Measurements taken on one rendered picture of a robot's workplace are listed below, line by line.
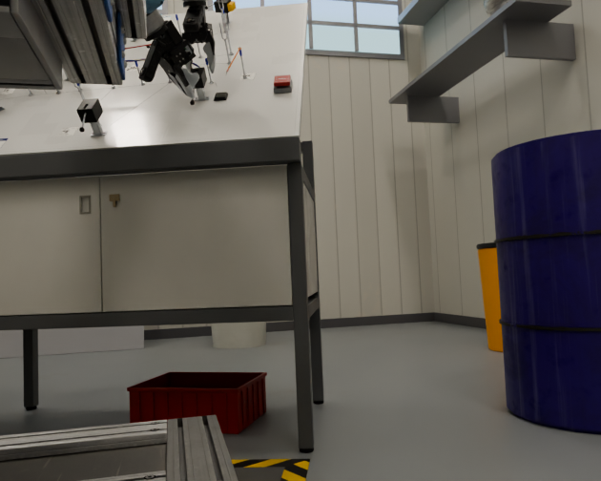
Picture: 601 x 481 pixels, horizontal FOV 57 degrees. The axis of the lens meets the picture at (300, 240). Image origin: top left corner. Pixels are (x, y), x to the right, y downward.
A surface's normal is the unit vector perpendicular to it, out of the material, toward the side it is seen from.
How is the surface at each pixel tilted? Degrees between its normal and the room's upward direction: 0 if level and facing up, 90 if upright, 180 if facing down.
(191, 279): 90
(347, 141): 90
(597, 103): 90
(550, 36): 90
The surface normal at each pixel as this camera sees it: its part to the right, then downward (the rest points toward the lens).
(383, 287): 0.23, -0.07
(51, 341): 0.22, -0.30
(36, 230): -0.09, -0.06
